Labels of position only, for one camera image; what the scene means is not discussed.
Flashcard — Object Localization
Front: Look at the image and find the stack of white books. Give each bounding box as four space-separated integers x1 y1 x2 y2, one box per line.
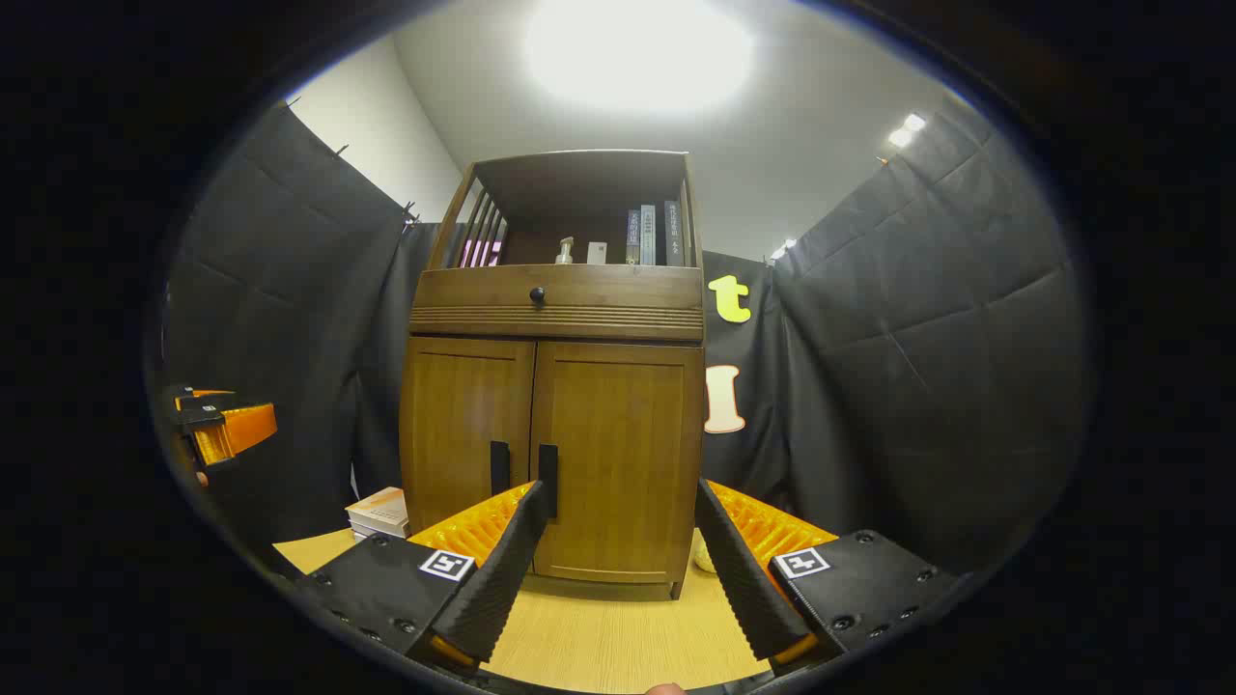
346 486 411 540

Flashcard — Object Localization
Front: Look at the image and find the large ceiling light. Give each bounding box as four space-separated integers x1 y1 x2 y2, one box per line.
526 0 756 115

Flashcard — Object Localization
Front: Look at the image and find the wooden cabinet door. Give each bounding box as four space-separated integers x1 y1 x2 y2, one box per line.
529 340 706 585
401 336 537 537

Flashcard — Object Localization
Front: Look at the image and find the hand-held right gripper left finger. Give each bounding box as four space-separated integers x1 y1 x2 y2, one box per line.
295 480 556 672

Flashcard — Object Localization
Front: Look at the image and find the wooden cabinet drawer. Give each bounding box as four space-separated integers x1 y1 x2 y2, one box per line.
413 265 704 312

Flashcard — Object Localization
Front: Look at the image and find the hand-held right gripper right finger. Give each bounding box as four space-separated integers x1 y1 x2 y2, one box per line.
695 478 967 677

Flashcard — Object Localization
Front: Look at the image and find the wooden double-door shoe cabinet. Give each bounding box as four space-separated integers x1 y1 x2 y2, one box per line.
399 150 708 601

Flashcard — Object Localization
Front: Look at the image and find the black backdrop cloth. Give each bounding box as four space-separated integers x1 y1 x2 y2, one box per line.
159 97 1097 580

